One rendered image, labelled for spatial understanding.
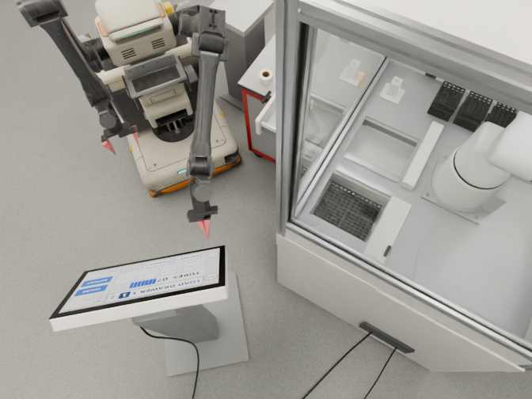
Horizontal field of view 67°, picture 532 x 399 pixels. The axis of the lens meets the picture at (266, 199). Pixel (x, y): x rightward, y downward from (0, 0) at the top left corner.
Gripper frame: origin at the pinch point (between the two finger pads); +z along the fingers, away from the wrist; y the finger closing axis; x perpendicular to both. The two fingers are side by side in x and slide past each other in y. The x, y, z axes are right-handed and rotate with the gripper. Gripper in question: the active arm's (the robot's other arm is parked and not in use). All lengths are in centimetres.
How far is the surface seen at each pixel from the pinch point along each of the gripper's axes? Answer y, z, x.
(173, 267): -12.8, 8.1, -3.8
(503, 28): 54, -49, -75
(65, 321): -42.4, 10.4, -23.1
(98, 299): -34.2, 8.5, -16.9
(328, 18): 30, -54, -72
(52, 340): -107, 74, 78
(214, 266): 1.4, 8.0, -8.5
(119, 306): -26.3, 9.1, -22.8
